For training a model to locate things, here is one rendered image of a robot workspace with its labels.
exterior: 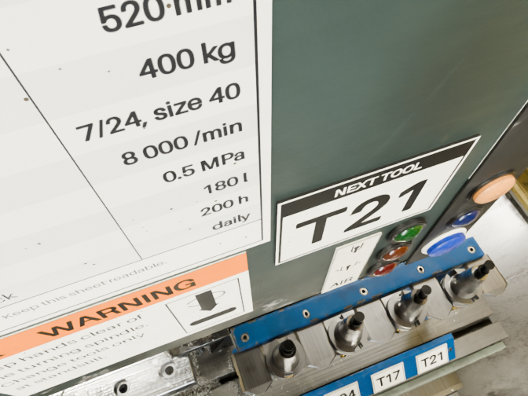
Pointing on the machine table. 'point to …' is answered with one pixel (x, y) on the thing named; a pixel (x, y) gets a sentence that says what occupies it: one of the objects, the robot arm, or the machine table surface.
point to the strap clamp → (222, 338)
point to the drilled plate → (141, 379)
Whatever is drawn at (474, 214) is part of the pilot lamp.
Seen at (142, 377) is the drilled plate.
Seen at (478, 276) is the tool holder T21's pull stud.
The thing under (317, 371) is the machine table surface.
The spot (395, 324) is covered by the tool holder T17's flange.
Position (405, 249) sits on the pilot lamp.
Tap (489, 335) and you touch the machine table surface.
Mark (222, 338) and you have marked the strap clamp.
